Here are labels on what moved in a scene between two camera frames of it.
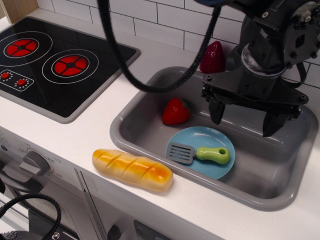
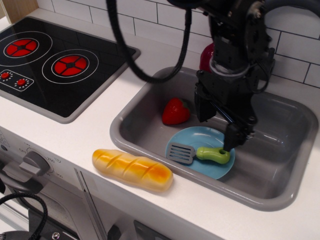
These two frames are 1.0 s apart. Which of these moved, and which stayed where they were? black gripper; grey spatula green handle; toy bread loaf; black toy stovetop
Moved: black gripper
Stayed: black toy stovetop; grey spatula green handle; toy bread loaf
